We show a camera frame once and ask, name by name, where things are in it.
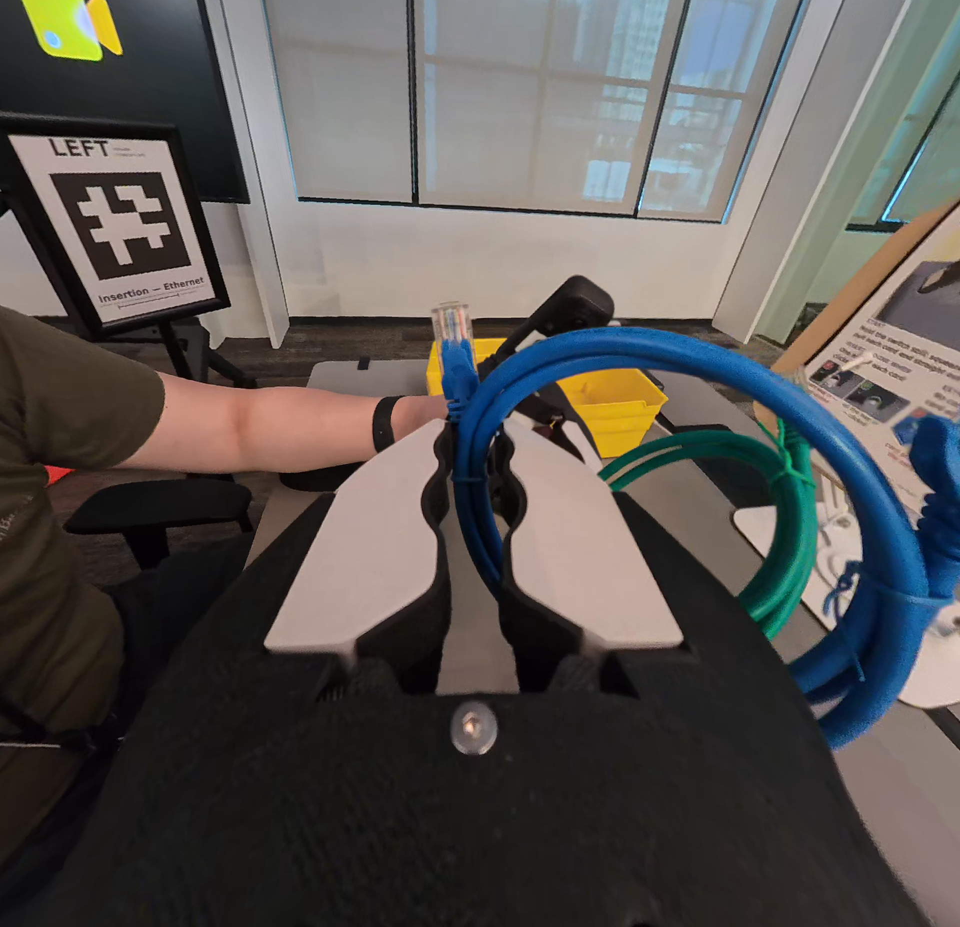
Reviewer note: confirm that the yellow plastic bin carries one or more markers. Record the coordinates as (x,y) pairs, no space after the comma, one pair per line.
(615,409)

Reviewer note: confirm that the person's left forearm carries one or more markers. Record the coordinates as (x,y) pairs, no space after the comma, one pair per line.
(262,424)

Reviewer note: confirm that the yellow green sticker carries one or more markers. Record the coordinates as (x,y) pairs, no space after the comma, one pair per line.
(64,16)

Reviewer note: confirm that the glass window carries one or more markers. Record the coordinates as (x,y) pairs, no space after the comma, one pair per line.
(525,94)

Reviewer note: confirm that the instruction sheet on stand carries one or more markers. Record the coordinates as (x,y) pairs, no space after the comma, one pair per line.
(840,304)

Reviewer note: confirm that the white stand base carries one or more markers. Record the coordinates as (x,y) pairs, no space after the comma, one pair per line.
(930,679)

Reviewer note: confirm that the person's left hand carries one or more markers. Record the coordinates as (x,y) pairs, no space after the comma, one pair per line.
(424,417)

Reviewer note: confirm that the olive green shirt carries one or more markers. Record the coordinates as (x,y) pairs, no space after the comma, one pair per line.
(60,454)

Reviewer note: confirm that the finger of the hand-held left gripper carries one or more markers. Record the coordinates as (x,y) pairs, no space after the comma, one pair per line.
(579,447)

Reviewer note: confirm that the black wristband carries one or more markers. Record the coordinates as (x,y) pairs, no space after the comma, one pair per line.
(386,423)

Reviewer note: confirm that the large dark display screen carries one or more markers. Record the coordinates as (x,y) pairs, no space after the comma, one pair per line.
(165,79)

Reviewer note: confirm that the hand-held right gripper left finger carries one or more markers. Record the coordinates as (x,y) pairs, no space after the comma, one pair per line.
(375,559)

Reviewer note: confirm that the printed marker card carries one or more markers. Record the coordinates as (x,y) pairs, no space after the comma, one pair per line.
(120,222)

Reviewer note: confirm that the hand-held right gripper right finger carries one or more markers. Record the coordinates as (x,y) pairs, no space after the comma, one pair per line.
(577,567)

